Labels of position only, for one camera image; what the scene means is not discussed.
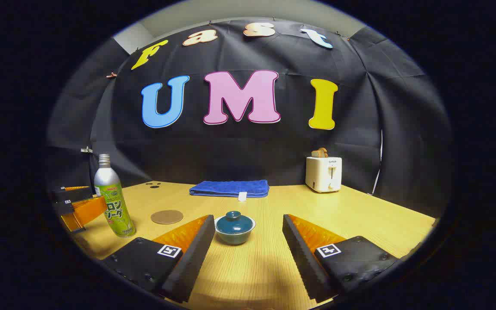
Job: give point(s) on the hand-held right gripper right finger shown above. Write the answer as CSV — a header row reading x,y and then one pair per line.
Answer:
x,y
302,262

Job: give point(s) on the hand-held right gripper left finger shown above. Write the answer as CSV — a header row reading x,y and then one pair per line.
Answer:
x,y
192,262

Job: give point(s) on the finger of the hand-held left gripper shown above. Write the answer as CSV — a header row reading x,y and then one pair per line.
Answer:
x,y
73,194
86,211

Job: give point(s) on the silver green water bottle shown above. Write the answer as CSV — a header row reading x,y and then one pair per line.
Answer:
x,y
110,185

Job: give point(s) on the white teacup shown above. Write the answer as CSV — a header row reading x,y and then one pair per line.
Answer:
x,y
235,239

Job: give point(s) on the round brown coaster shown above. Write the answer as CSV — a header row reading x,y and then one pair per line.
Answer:
x,y
167,217

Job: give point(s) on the dark teal teacup lid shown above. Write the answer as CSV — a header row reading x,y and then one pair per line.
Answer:
x,y
234,223

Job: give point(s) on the folded blue towel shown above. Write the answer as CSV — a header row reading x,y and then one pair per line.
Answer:
x,y
230,188

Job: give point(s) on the cream white toaster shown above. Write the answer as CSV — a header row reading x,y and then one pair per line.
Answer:
x,y
321,176

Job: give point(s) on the toasted bread slice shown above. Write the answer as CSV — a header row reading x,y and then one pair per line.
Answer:
x,y
319,153

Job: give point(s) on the black backdrop cloth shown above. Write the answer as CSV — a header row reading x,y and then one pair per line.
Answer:
x,y
252,150

